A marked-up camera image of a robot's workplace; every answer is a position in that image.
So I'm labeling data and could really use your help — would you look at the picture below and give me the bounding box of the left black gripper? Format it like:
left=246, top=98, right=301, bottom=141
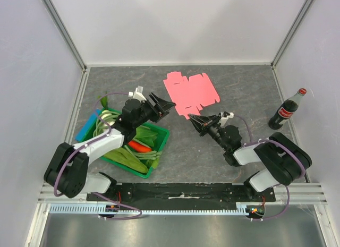
left=133, top=92, right=176, bottom=128

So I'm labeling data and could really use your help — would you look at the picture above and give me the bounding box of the pink paper box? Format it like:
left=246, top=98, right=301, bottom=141
left=164, top=71, right=220, bottom=120

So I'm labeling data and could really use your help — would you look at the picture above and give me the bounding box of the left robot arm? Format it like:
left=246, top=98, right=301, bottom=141
left=44, top=91, right=176, bottom=201

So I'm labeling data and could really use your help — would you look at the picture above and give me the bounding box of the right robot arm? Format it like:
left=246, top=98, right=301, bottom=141
left=188, top=112, right=312, bottom=201

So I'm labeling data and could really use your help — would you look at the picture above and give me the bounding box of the orange carrot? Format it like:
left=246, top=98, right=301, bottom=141
left=128, top=140, right=152, bottom=153

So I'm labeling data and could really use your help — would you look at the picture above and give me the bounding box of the green plastic basket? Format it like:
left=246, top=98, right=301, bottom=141
left=96, top=108, right=169, bottom=178

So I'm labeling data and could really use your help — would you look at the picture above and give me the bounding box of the green long beans bundle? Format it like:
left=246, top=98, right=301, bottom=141
left=93, top=110, right=119, bottom=137

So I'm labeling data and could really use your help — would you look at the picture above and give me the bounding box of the green leafy vegetable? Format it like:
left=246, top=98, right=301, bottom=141
left=103, top=127, right=162, bottom=174

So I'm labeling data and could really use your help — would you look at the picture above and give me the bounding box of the blue flat board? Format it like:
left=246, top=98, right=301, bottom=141
left=75, top=109, right=101, bottom=142

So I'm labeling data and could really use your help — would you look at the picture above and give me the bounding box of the cola glass bottle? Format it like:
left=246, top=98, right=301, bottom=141
left=268, top=88, right=307, bottom=130

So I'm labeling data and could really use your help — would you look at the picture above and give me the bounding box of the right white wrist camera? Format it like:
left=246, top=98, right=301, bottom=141
left=218, top=112, right=234, bottom=127

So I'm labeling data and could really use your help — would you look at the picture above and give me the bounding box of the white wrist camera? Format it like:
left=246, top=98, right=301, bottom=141
left=218, top=112, right=234, bottom=127
left=128, top=86, right=147, bottom=101

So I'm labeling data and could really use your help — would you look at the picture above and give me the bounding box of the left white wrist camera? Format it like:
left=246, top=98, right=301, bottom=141
left=128, top=86, right=147, bottom=101

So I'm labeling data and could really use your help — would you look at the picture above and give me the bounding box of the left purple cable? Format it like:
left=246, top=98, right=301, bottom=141
left=54, top=92, right=144, bottom=220

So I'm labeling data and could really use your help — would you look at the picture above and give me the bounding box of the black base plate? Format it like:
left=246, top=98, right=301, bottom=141
left=103, top=183, right=276, bottom=210

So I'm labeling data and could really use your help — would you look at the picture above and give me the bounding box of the grey cable duct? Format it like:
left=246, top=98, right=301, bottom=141
left=49, top=203, right=249, bottom=216

